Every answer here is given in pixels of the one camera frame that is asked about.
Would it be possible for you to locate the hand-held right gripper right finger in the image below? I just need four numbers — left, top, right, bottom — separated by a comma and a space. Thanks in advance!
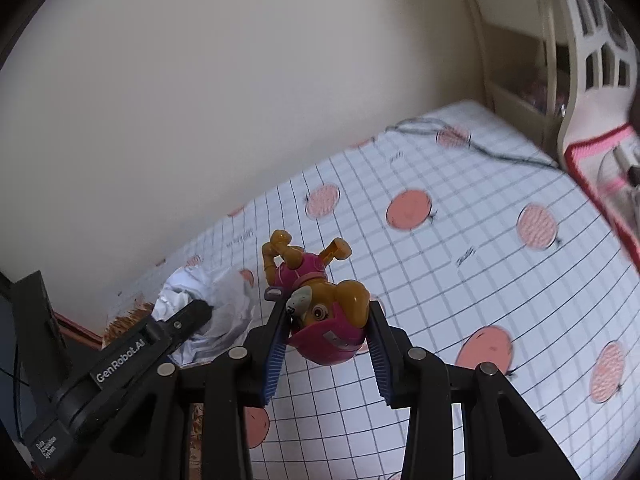
367, 297, 583, 480

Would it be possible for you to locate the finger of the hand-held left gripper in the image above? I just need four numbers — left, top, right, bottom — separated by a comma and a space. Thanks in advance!
147, 300, 213, 354

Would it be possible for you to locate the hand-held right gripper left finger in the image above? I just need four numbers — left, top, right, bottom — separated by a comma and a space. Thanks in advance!
82, 297, 296, 480

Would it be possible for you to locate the white paper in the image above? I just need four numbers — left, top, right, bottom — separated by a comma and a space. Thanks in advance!
150, 266, 256, 366

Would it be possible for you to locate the pink and tan puppy toy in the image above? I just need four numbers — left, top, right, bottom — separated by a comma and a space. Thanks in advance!
261, 229, 373, 366

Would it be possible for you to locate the floral red-rimmed box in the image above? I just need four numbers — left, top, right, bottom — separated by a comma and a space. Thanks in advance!
102, 302, 156, 348

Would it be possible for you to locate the desktop with checked fruit cloth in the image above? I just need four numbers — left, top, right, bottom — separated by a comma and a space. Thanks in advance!
107, 100, 640, 480

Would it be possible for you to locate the dark red-edged board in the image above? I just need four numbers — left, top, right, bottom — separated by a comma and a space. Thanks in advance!
52, 310, 108, 348

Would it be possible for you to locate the black upright panel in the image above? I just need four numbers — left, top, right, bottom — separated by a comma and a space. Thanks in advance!
10, 270, 71, 401

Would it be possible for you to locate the cream shelf unit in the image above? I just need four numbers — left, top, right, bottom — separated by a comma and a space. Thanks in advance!
457, 0, 576, 156

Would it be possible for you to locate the white plastic chair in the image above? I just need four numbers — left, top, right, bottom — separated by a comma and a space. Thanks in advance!
547, 0, 640, 171

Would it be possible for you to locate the black cable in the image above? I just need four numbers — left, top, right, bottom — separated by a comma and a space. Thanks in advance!
390, 117, 558, 168

